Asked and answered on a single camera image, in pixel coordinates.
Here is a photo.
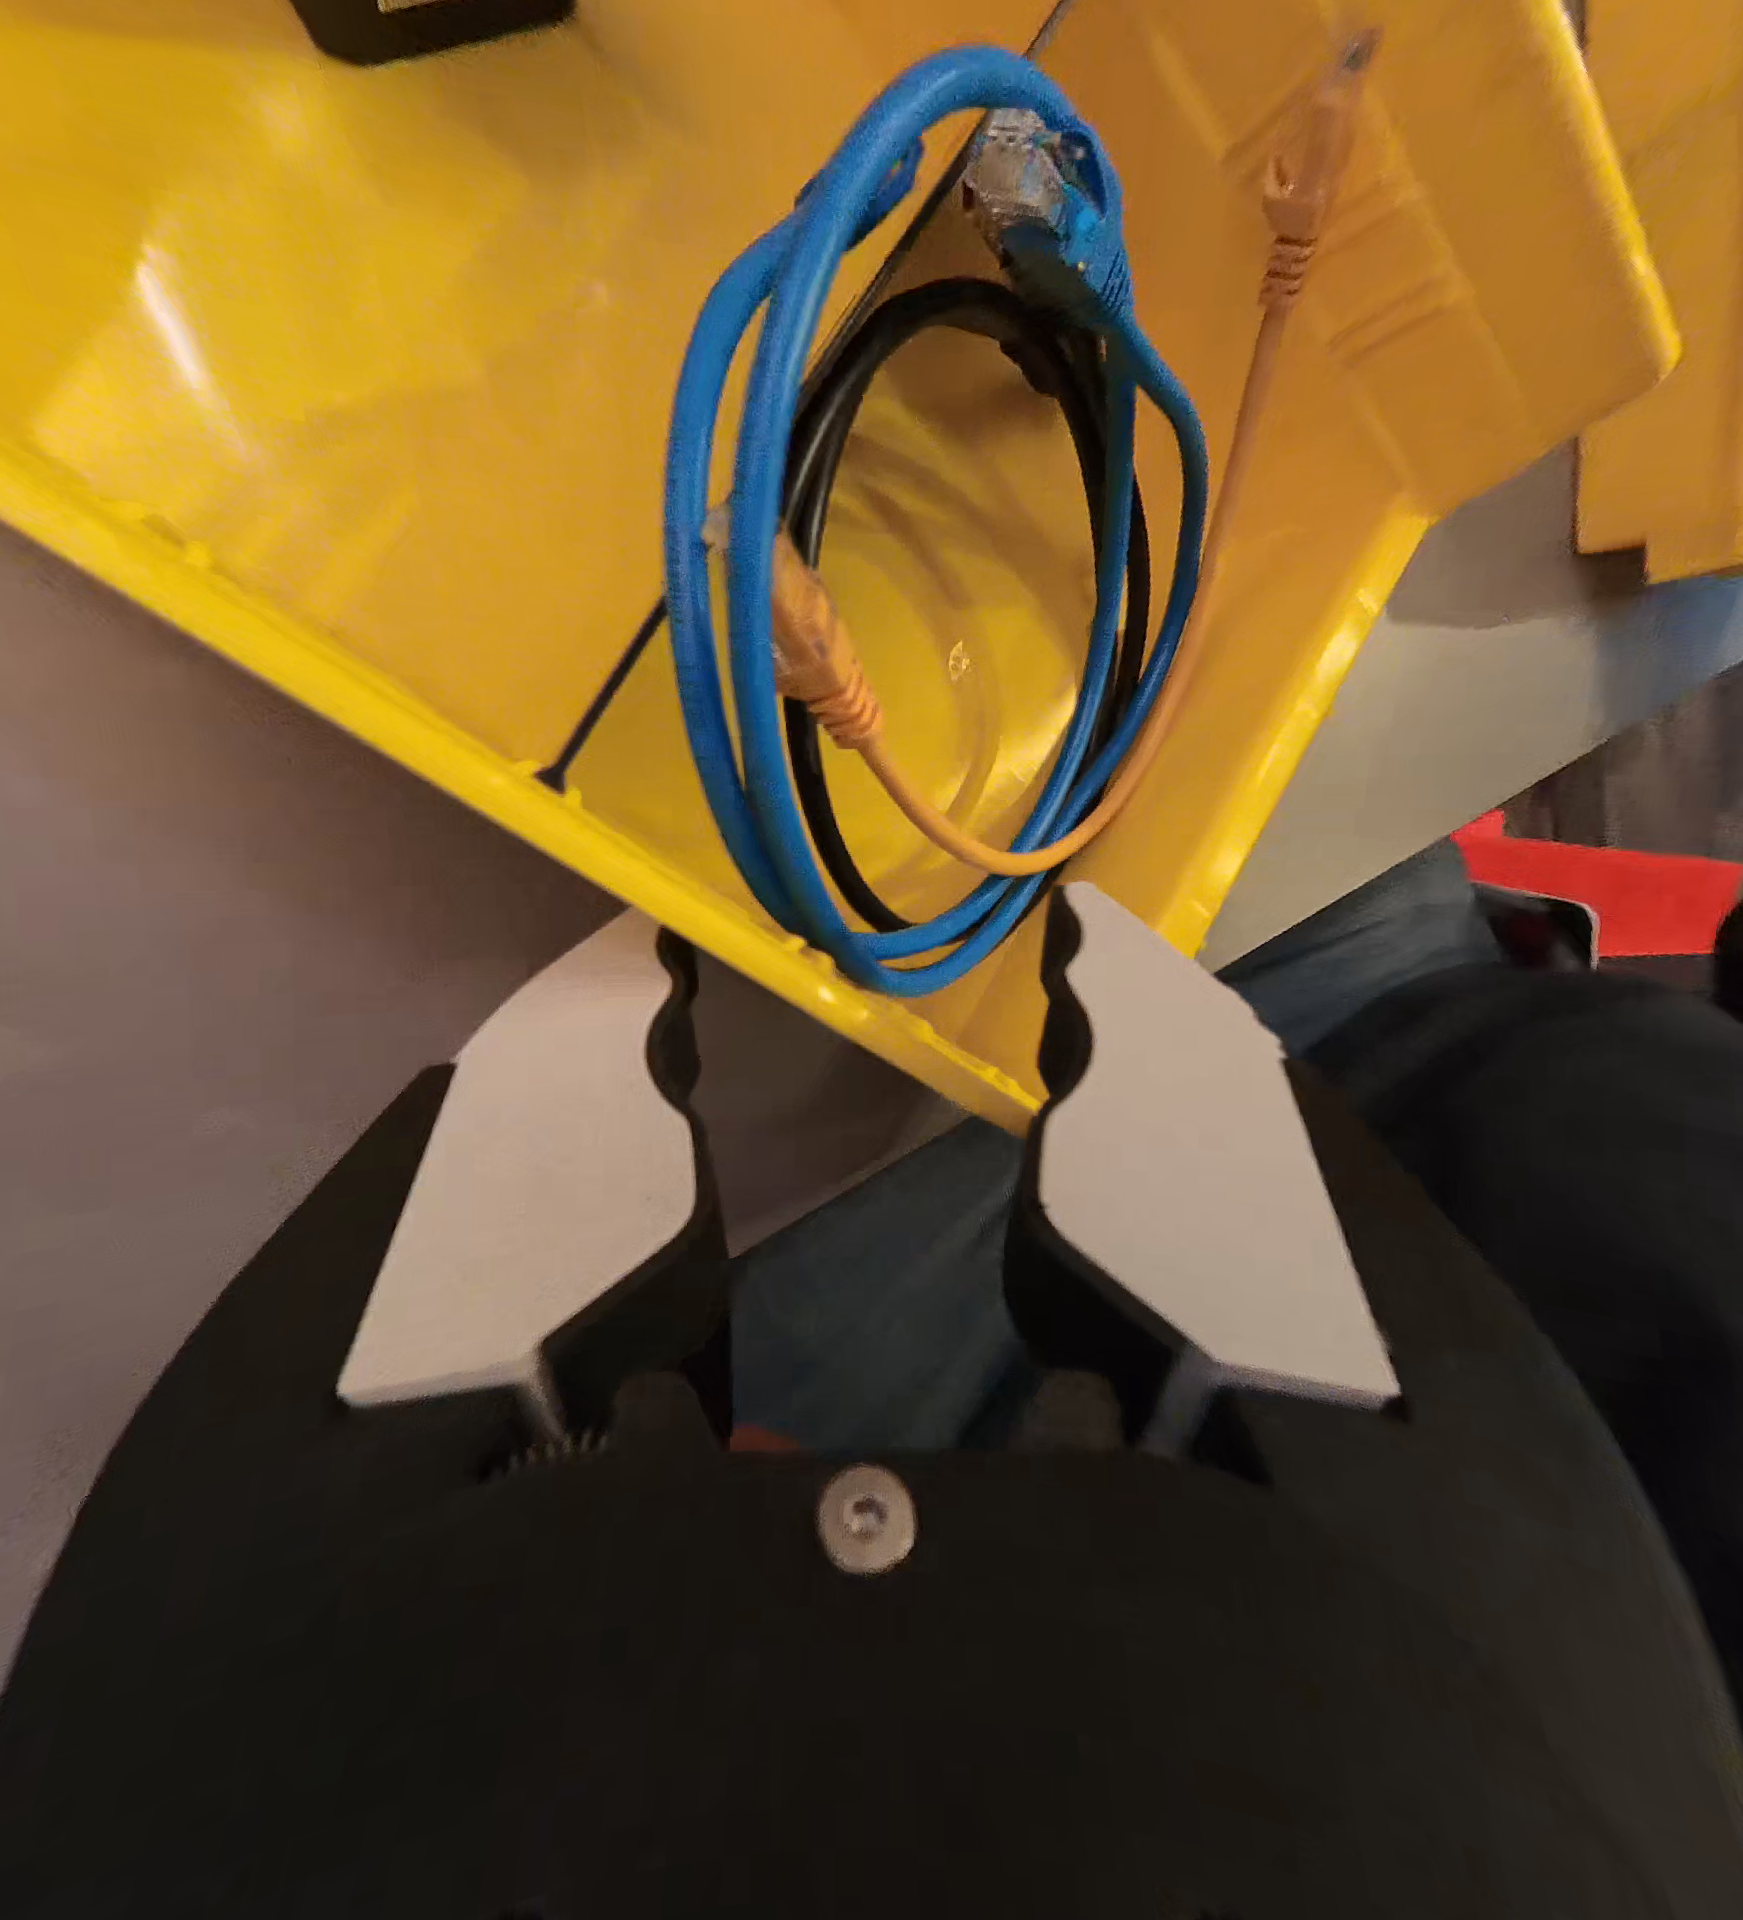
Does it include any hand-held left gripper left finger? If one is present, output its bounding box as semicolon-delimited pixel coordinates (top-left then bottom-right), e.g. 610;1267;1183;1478
337;913;703;1408

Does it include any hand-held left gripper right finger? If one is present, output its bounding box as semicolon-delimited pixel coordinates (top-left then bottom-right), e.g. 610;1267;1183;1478
1032;882;1403;1415

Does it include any orange ethernet cable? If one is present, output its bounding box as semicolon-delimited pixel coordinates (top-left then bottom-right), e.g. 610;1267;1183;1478
703;28;1385;881

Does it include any blue ethernet cable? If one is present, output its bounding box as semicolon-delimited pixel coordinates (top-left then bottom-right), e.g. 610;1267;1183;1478
664;43;1212;1003

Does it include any yellow divided storage bin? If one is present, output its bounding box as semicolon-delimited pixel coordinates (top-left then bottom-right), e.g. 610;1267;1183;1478
0;0;1685;1137

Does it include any black ethernet cable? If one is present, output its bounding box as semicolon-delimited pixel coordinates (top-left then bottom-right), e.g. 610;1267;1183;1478
778;275;1157;935

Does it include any black ethernet splitter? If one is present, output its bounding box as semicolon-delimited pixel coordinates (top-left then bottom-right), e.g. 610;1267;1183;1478
286;0;576;68

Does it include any red flat object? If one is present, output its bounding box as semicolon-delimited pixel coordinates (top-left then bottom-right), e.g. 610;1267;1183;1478
1452;811;1743;965

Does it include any yellow plastic storage bin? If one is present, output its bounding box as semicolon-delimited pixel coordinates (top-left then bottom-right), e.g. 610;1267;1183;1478
1573;0;1743;587

